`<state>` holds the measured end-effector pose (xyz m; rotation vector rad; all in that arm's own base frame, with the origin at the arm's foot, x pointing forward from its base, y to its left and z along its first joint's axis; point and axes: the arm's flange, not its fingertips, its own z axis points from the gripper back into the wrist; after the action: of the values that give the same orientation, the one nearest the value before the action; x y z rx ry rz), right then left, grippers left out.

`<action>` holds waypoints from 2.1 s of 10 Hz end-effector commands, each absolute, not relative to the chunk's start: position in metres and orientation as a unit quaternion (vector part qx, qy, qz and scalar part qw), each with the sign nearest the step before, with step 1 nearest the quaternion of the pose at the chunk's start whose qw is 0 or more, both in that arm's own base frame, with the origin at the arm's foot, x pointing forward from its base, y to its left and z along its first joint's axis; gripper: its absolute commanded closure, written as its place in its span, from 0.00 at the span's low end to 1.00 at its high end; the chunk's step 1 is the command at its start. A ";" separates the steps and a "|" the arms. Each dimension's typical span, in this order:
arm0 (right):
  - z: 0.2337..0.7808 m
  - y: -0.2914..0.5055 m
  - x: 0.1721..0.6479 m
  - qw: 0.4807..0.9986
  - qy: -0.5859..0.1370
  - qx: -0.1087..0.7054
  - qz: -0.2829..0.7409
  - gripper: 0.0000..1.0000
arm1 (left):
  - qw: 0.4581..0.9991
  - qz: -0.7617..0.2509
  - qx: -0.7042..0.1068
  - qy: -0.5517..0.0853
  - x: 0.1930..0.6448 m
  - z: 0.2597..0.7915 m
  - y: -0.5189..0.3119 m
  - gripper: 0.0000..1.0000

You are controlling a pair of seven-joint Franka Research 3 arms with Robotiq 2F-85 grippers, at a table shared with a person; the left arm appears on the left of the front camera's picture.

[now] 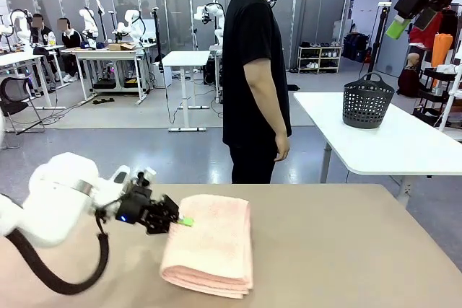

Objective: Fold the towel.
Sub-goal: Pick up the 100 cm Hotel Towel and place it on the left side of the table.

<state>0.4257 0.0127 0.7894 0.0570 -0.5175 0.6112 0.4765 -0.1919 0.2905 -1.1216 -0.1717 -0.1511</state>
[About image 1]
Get black utility cart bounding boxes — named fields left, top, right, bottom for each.
left=413, top=67, right=459, bottom=127

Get small white standing desk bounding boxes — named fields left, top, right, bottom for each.
left=161, top=50, right=211, bottom=132

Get person's right forearm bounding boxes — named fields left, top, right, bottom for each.
left=245, top=80, right=287, bottom=136

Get dark perforated plastic basket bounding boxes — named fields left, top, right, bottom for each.
left=341, top=71, right=396, bottom=130

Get pink towel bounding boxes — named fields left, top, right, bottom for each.
left=160, top=194, right=255, bottom=300

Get white desk with robots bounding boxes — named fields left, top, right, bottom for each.
left=61, top=46, right=152, bottom=106

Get bald mannequin bust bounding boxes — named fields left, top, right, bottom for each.
left=398, top=52, right=422, bottom=98

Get black mesh office chair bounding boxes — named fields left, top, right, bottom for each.
left=0, top=76, right=47, bottom=136

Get white desk with computer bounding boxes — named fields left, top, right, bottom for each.
left=209, top=45, right=227, bottom=103

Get mannequin with red clothes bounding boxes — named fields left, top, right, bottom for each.
left=408, top=12, right=443, bottom=49

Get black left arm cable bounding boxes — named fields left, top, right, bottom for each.
left=4, top=213, right=111, bottom=296

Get person in black t-shirt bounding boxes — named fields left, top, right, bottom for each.
left=222, top=0, right=302, bottom=185

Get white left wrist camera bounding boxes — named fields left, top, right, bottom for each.
left=135, top=166, right=158, bottom=188

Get person in varsity jacket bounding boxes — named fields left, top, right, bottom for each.
left=30, top=13, right=58, bottom=53

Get orange fabric roll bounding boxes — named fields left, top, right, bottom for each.
left=431, top=32, right=454, bottom=87

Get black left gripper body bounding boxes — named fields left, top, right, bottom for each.
left=114, top=182, right=154, bottom=224

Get white metal rack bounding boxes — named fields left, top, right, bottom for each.
left=438, top=65, right=462, bottom=142

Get black hanging garment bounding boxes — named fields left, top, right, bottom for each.
left=440, top=7, right=461, bottom=49

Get person in black white jacket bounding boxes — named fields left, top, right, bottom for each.
left=57, top=17, right=87, bottom=84

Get black bags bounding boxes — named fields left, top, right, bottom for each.
left=342, top=32, right=371, bottom=63

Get black tripod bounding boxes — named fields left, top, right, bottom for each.
left=150, top=6, right=166, bottom=64

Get person's right hand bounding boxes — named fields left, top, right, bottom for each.
left=274, top=131, right=291, bottom=162

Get long white desk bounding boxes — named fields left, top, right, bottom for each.
left=0, top=44, right=71, bottom=110

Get wooden shoe rack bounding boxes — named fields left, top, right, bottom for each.
left=297, top=45, right=343, bottom=74

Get large white table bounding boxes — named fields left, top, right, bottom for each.
left=292, top=91, right=462, bottom=210

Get black stand white top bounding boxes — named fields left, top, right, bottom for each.
left=364, top=1, right=393, bottom=82

